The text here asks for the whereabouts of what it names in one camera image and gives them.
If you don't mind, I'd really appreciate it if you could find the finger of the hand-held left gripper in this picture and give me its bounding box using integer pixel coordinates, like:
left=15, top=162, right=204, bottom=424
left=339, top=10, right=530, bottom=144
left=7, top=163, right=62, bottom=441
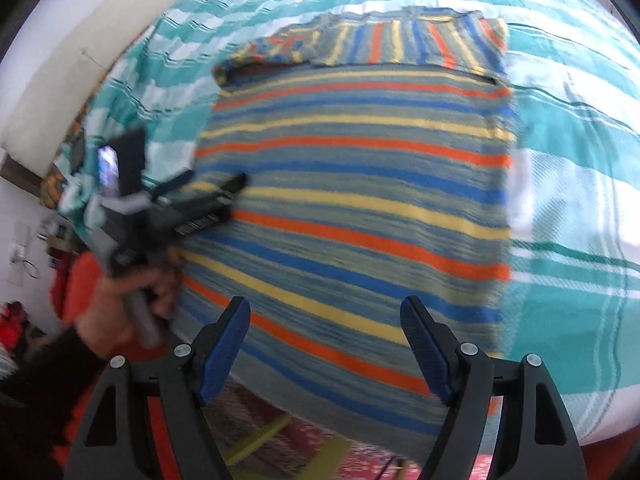
left=147, top=169, right=196, bottom=202
left=200, top=172, right=249, bottom=211

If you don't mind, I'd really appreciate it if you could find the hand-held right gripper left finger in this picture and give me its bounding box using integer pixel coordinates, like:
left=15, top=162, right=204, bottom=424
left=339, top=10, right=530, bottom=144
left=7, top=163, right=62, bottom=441
left=62, top=296, right=252, bottom=480

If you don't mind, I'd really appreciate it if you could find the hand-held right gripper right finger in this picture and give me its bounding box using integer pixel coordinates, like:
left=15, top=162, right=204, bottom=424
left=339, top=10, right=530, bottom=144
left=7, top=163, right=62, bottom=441
left=400, top=295, right=588, bottom=480

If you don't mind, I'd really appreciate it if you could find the striped knit sweater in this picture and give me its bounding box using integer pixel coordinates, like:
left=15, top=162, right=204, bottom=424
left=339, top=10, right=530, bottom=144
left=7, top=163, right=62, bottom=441
left=170, top=5, right=518, bottom=438

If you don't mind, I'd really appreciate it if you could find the person's left hand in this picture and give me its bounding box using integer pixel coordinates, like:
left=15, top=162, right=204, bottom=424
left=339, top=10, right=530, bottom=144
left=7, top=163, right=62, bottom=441
left=75, top=255, right=186, bottom=361

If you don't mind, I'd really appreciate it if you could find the orange knit cloth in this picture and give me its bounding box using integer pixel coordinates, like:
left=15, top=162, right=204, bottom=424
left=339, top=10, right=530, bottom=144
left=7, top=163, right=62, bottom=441
left=50, top=252, right=506, bottom=480

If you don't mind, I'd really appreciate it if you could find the orange patterned sheet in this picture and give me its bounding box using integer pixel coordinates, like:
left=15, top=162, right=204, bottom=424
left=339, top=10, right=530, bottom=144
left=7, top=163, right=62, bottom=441
left=42, top=115, right=88, bottom=208

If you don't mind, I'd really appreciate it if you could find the green stick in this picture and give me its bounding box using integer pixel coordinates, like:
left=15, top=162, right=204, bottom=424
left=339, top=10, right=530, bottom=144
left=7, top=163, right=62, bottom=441
left=220, top=414, right=352, bottom=480

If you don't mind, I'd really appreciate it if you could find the patterned floor rug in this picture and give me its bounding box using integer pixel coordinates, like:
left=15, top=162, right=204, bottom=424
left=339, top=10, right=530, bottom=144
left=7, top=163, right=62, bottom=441
left=200, top=385, right=501, bottom=480

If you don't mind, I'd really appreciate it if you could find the cream padded headboard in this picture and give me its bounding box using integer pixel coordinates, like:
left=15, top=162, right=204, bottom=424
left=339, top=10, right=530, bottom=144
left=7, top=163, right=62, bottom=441
left=0, top=0, right=236, bottom=181

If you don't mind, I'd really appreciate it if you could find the red cloth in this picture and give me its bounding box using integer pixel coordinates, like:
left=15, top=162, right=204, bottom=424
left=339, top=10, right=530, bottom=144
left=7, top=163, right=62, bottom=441
left=0, top=300, right=48, bottom=356

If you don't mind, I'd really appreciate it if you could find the teal checked duvet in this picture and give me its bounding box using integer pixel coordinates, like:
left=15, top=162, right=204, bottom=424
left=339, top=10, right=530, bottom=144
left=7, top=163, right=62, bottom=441
left=55, top=0, right=640, bottom=446

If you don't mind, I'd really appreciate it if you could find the white wall socket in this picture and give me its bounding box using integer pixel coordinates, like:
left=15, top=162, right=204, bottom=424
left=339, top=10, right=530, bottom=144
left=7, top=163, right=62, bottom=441
left=10, top=237, right=42, bottom=281

